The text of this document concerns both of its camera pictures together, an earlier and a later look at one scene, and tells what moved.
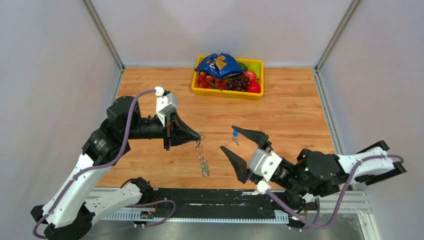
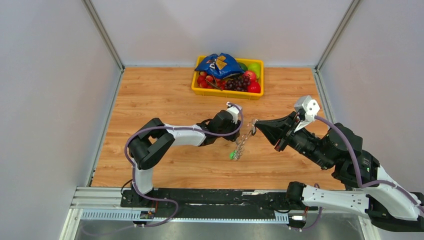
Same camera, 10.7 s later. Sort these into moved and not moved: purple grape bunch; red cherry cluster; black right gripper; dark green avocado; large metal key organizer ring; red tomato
Moved: large metal key organizer ring; black right gripper
Not moved: dark green avocado; purple grape bunch; red tomato; red cherry cluster
